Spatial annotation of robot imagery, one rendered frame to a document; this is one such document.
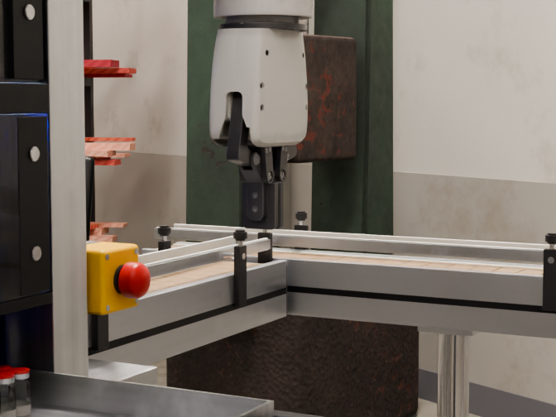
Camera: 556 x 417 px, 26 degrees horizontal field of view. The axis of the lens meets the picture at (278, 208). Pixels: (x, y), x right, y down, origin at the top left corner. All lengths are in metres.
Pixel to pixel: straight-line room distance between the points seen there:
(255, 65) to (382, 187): 3.61
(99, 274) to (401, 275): 0.69
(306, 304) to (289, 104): 0.96
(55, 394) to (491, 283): 0.80
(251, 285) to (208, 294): 0.13
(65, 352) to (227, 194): 2.69
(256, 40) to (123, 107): 5.83
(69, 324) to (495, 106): 3.35
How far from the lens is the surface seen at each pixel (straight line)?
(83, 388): 1.25
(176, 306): 1.67
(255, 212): 1.03
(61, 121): 1.26
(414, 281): 1.88
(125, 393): 1.22
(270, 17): 1.01
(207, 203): 4.01
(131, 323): 1.58
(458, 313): 1.87
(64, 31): 1.27
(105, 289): 1.33
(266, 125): 1.00
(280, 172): 1.04
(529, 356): 4.46
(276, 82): 1.01
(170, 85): 6.36
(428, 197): 4.76
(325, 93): 4.24
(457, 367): 1.93
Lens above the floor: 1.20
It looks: 5 degrees down
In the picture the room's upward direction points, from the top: straight up
